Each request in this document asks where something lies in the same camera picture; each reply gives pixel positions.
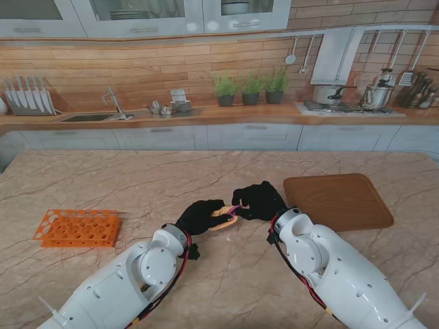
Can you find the red black left arm cable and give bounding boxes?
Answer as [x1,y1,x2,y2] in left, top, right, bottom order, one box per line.
[130,232,193,328]

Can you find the orange test tube rack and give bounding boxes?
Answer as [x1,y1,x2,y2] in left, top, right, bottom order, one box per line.
[32,208,123,248]

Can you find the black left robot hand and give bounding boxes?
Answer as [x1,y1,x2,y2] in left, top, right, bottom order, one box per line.
[177,199,238,238]

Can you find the printed kitchen backdrop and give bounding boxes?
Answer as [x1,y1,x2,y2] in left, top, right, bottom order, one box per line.
[0,0,439,154]

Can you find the red black right arm cable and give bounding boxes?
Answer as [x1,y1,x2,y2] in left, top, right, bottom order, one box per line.
[272,219,344,323]

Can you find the red black arm cable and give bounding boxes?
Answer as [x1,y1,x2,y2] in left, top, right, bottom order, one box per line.
[130,232,193,328]
[272,219,344,323]

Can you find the orange cloth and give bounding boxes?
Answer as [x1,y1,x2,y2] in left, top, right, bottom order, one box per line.
[211,204,238,231]

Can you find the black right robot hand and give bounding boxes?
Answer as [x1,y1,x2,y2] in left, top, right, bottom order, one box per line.
[231,180,288,223]

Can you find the brown wooden tray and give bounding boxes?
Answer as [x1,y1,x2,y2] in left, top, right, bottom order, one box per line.
[283,173,394,235]

